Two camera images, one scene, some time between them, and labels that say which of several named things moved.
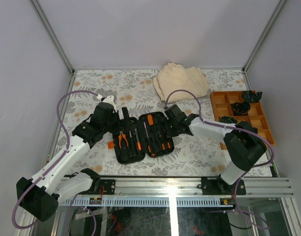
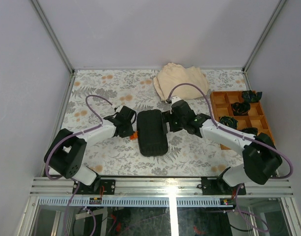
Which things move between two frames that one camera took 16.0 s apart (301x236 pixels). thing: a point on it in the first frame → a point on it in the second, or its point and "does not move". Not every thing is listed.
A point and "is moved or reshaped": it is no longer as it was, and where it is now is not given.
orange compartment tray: [222, 101] does not move
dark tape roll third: [228, 119] does not move
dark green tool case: [149, 135] is moved or reshaped
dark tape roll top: [249, 97] does not move
